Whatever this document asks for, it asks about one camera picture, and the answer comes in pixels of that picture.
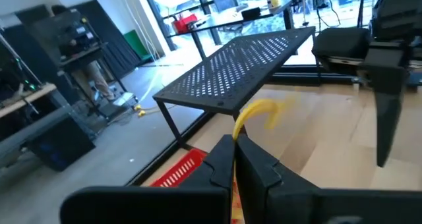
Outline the green board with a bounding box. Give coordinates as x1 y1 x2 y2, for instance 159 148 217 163
123 28 155 63

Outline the red plastic basket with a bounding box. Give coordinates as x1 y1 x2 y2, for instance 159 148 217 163
149 147 209 188

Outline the black floor case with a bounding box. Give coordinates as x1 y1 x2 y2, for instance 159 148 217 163
27 115 97 172

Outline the black equipment rack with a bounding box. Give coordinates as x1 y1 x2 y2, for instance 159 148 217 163
15 5 109 67

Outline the yellow rubber band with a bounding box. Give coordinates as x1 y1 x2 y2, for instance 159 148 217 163
231 98 288 142

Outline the black mesh shelf riser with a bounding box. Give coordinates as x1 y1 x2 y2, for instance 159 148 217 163
152 26 318 150

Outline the small black box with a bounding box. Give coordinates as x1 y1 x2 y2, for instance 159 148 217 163
240 7 262 21

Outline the wooden desk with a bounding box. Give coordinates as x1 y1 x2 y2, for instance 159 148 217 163
0 82 57 119

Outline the black curtain panel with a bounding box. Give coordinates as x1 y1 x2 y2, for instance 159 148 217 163
74 0 143 80

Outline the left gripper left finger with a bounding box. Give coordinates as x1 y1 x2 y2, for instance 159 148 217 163
60 134 236 224

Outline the red toolbox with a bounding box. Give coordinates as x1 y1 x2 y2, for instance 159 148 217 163
170 12 199 34

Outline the black window table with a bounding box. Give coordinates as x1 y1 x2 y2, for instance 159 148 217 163
166 0 296 62

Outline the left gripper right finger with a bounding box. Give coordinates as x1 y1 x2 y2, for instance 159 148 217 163
235 133 422 224

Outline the person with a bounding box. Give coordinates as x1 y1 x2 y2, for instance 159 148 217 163
71 36 117 102

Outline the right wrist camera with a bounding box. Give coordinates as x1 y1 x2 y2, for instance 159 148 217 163
371 0 422 43

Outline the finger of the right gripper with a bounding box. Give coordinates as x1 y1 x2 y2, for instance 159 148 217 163
361 47 410 169

